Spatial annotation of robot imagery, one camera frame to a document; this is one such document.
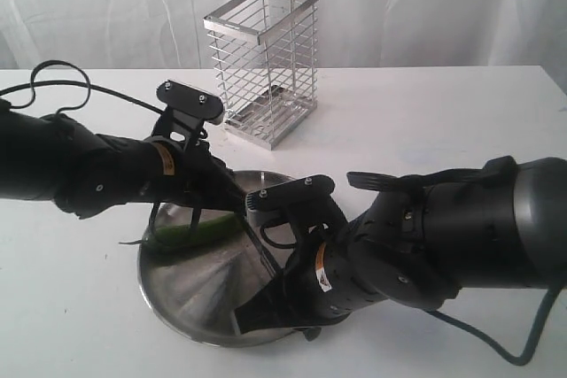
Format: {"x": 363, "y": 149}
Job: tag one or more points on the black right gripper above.
{"x": 318, "y": 288}

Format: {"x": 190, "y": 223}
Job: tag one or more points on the white backdrop curtain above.
{"x": 351, "y": 33}

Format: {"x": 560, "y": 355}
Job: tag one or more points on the green cucumber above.
{"x": 173, "y": 239}

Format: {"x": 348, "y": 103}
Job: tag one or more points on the black knife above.
{"x": 266, "y": 257}

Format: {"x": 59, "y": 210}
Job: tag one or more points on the round steel plate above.
{"x": 196, "y": 292}

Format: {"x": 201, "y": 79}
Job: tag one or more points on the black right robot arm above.
{"x": 422, "y": 240}

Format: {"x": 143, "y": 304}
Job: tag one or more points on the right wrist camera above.
{"x": 305, "y": 204}

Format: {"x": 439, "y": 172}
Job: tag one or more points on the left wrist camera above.
{"x": 187, "y": 111}

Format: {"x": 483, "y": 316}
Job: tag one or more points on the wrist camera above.
{"x": 187, "y": 111}
{"x": 305, "y": 204}

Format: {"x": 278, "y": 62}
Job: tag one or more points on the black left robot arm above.
{"x": 55, "y": 158}

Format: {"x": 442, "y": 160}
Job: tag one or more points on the wire metal utensil rack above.
{"x": 264, "y": 56}

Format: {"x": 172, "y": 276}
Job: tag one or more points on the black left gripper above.
{"x": 193, "y": 178}

